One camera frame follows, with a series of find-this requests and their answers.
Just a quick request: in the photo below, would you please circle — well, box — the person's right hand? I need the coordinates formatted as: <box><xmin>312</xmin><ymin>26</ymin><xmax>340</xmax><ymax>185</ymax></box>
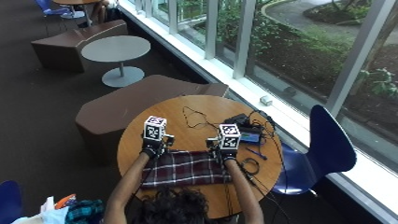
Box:
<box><xmin>211</xmin><ymin>143</ymin><xmax>240</xmax><ymax>163</ymax></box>

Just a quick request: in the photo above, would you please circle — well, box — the person's left hand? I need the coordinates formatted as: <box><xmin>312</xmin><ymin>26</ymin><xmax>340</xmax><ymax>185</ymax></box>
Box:
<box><xmin>140</xmin><ymin>137</ymin><xmax>171</xmax><ymax>161</ymax></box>

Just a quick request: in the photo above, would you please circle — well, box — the white marker cube on right glove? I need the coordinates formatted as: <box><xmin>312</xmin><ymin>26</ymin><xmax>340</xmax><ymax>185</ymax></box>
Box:
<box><xmin>219</xmin><ymin>123</ymin><xmax>243</xmax><ymax>151</ymax></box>

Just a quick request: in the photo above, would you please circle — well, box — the white marker cube on glove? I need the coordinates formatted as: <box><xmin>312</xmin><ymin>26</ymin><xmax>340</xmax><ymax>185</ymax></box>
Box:
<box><xmin>219</xmin><ymin>123</ymin><xmax>243</xmax><ymax>151</ymax></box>
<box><xmin>143</xmin><ymin>115</ymin><xmax>168</xmax><ymax>142</ymax></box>

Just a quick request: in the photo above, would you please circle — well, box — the white marker cube on left glove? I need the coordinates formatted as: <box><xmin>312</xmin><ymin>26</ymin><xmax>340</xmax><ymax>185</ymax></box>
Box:
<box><xmin>143</xmin><ymin>115</ymin><xmax>168</xmax><ymax>142</ymax></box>

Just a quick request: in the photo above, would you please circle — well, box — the blue pen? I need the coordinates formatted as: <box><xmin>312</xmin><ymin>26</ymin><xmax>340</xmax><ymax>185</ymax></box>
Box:
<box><xmin>244</xmin><ymin>147</ymin><xmax>269</xmax><ymax>161</ymax></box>

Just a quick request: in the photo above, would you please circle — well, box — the device with blue screen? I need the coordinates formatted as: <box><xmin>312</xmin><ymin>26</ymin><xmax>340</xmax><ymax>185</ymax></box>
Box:
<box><xmin>239</xmin><ymin>130</ymin><xmax>264</xmax><ymax>145</ymax></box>

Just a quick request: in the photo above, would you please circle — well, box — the dark red plaid cloth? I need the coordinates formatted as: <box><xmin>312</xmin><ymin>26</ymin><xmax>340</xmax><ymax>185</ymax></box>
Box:
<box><xmin>140</xmin><ymin>149</ymin><xmax>235</xmax><ymax>189</ymax></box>

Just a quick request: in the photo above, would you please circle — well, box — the black box device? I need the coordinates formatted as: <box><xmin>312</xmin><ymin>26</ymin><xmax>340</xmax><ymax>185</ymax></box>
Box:
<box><xmin>223</xmin><ymin>113</ymin><xmax>252</xmax><ymax>128</ymax></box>

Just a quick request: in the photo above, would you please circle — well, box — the large brown angular bench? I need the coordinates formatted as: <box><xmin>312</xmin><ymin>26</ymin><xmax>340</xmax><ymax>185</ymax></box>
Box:
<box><xmin>75</xmin><ymin>74</ymin><xmax>231</xmax><ymax>166</ymax></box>

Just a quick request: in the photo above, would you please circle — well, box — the the person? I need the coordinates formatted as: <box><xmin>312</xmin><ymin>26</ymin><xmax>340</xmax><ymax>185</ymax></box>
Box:
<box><xmin>103</xmin><ymin>137</ymin><xmax>267</xmax><ymax>224</ymax></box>

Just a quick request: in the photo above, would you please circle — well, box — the small white box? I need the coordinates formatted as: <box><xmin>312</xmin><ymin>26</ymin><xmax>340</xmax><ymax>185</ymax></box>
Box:
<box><xmin>259</xmin><ymin>95</ymin><xmax>275</xmax><ymax>107</ymax></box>

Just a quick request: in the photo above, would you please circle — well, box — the blue plastic chair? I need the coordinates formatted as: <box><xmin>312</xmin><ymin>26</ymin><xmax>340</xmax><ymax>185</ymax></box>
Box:
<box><xmin>0</xmin><ymin>179</ymin><xmax>25</xmax><ymax>224</ymax></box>
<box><xmin>272</xmin><ymin>104</ymin><xmax>359</xmax><ymax>196</ymax></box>
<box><xmin>34</xmin><ymin>0</ymin><xmax>87</xmax><ymax>21</ymax></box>

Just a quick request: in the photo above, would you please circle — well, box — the teal plaid cloth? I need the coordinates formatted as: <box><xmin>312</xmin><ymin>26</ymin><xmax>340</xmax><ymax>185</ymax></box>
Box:
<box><xmin>65</xmin><ymin>199</ymin><xmax>106</xmax><ymax>224</ymax></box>

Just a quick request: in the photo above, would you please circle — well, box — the orange packet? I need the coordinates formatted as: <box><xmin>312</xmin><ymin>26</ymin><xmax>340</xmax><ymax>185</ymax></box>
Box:
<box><xmin>54</xmin><ymin>193</ymin><xmax>79</xmax><ymax>210</ymax></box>

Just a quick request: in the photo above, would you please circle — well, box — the white cloth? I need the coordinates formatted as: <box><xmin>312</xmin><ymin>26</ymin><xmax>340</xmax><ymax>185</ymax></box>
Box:
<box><xmin>11</xmin><ymin>195</ymin><xmax>70</xmax><ymax>224</ymax></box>

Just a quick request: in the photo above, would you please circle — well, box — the grey round side table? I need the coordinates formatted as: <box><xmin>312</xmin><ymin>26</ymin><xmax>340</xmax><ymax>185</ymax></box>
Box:
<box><xmin>80</xmin><ymin>35</ymin><xmax>152</xmax><ymax>89</ymax></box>

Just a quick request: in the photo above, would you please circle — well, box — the small brown angular bench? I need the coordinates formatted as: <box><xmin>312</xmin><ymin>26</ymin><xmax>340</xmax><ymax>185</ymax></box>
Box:
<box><xmin>30</xmin><ymin>19</ymin><xmax>130</xmax><ymax>74</ymax></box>

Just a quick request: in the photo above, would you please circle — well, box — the round wooden table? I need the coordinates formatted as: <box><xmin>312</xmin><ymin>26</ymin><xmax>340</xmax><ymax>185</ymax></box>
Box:
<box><xmin>53</xmin><ymin>0</ymin><xmax>103</xmax><ymax>27</ymax></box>

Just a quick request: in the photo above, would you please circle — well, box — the left glove palm camera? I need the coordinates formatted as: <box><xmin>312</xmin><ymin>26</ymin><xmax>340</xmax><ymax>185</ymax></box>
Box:
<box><xmin>162</xmin><ymin>133</ymin><xmax>178</xmax><ymax>147</ymax></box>

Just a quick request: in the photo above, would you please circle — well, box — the coiled black cable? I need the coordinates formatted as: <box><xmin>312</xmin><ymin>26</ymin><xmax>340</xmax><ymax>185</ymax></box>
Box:
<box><xmin>239</xmin><ymin>157</ymin><xmax>262</xmax><ymax>175</ymax></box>

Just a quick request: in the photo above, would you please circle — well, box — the thin black cable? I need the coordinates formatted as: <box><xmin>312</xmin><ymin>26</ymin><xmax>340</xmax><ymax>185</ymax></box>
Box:
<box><xmin>182</xmin><ymin>105</ymin><xmax>222</xmax><ymax>131</ymax></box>

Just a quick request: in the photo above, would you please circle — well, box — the white window frame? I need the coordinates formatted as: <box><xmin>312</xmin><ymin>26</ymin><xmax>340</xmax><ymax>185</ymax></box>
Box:
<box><xmin>120</xmin><ymin>0</ymin><xmax>398</xmax><ymax>223</ymax></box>

